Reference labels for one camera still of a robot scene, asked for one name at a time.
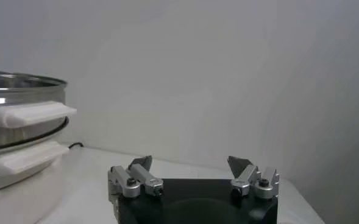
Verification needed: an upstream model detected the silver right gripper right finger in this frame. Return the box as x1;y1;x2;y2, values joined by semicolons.
227;155;280;200

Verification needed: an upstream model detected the stainless steel steamer basket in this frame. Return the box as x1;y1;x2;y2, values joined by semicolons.
0;69;77;153

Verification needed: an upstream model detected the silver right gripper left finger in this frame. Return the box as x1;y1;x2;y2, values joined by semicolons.
107;155;165;214

